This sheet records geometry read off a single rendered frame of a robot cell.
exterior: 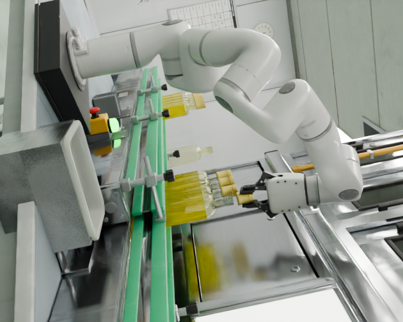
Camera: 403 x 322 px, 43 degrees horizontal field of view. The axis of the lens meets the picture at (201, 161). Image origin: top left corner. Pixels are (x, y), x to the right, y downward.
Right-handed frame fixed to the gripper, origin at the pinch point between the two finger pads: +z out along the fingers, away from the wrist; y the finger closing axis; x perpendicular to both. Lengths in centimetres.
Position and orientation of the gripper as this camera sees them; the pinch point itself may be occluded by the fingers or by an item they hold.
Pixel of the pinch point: (249, 196)
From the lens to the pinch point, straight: 138.6
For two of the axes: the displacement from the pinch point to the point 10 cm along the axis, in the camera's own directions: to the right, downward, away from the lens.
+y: -1.8, -9.3, -3.2
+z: -9.7, 1.1, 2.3
